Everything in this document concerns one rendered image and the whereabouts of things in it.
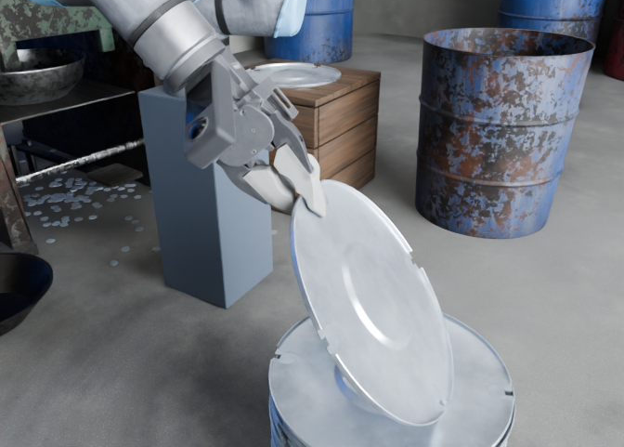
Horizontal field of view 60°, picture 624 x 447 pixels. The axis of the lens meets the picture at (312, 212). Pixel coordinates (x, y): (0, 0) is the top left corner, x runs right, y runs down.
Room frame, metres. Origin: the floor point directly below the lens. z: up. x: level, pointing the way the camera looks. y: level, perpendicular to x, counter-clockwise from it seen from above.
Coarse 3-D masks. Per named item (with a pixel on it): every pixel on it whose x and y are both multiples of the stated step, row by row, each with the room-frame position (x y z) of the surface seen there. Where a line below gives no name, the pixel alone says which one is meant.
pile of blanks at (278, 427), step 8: (512, 384) 0.49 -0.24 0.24; (512, 392) 0.48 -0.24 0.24; (272, 408) 0.47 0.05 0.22; (272, 416) 0.47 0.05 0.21; (512, 416) 0.44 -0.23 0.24; (272, 424) 0.46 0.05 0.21; (280, 424) 0.44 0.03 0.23; (512, 424) 0.43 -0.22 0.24; (272, 432) 0.47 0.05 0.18; (280, 432) 0.44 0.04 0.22; (288, 432) 0.42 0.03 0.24; (272, 440) 0.47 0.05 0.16; (280, 440) 0.44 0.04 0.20; (288, 440) 0.42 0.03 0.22; (296, 440) 0.41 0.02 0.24; (504, 440) 0.41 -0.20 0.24
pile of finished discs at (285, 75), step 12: (252, 72) 1.65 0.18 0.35; (264, 72) 1.65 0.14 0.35; (276, 72) 1.62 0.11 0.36; (288, 72) 1.62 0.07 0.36; (300, 72) 1.62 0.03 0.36; (312, 72) 1.65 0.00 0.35; (324, 72) 1.65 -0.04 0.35; (336, 72) 1.65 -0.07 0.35; (276, 84) 1.51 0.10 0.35; (288, 84) 1.51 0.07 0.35; (300, 84) 1.51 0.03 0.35; (312, 84) 1.48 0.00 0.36; (324, 84) 1.50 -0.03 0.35
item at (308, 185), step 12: (276, 156) 0.53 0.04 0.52; (288, 156) 0.52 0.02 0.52; (312, 156) 0.57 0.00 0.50; (288, 168) 0.52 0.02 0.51; (300, 168) 0.52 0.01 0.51; (300, 180) 0.52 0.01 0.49; (312, 180) 0.52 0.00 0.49; (300, 192) 0.52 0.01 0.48; (312, 192) 0.52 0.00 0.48; (312, 204) 0.52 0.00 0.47; (324, 204) 0.52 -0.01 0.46; (324, 216) 0.52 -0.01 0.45
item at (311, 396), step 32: (448, 320) 0.61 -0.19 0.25; (320, 352) 0.54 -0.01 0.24; (480, 352) 0.54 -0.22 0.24; (288, 384) 0.49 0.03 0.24; (320, 384) 0.49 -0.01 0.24; (480, 384) 0.49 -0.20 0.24; (288, 416) 0.44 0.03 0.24; (320, 416) 0.44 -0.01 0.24; (352, 416) 0.44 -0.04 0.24; (384, 416) 0.44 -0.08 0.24; (448, 416) 0.44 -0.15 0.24; (480, 416) 0.44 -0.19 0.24
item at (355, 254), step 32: (352, 192) 0.63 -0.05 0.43; (320, 224) 0.52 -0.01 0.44; (352, 224) 0.57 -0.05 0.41; (384, 224) 0.64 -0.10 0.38; (320, 256) 0.48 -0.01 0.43; (352, 256) 0.51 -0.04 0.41; (384, 256) 0.58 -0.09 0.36; (320, 288) 0.44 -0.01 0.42; (352, 288) 0.47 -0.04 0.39; (384, 288) 0.51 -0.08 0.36; (416, 288) 0.58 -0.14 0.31; (320, 320) 0.40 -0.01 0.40; (352, 320) 0.44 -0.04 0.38; (384, 320) 0.47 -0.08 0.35; (416, 320) 0.53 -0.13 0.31; (352, 352) 0.40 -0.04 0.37; (384, 352) 0.44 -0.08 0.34; (416, 352) 0.48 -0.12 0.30; (448, 352) 0.53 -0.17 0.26; (352, 384) 0.37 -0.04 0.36; (384, 384) 0.40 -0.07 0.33; (416, 384) 0.44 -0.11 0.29; (448, 384) 0.48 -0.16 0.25; (416, 416) 0.40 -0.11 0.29
